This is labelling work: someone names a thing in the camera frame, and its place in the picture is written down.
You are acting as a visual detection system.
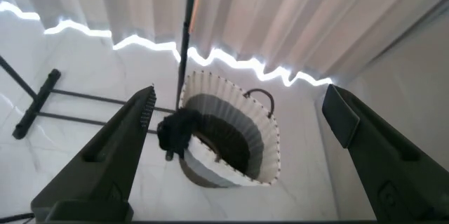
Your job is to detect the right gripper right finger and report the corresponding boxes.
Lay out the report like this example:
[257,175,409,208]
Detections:
[321,84,449,222]

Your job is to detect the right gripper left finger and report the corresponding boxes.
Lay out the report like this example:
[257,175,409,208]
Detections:
[30,85,157,222]

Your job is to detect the white laundry basket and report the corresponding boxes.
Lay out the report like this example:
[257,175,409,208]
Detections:
[177,71,281,188]

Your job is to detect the black clothes rack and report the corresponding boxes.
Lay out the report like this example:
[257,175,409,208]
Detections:
[0,0,199,162]

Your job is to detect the black garment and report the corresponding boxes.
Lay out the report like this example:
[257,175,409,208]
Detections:
[156,107,203,160]

